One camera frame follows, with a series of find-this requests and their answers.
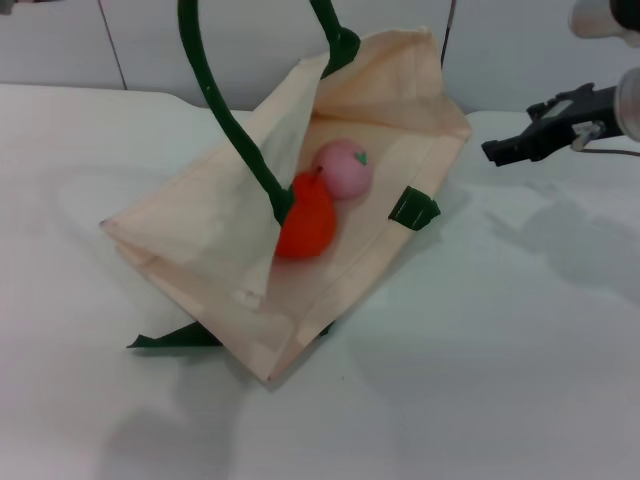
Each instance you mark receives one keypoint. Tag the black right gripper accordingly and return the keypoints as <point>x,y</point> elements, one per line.
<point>575,115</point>

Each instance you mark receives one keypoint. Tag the pink toy peach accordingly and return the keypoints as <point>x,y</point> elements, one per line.
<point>345,175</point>

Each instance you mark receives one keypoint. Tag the orange toy fruit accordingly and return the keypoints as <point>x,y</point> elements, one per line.
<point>307,225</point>

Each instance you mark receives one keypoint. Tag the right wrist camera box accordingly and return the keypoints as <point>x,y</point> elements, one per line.
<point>600,17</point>

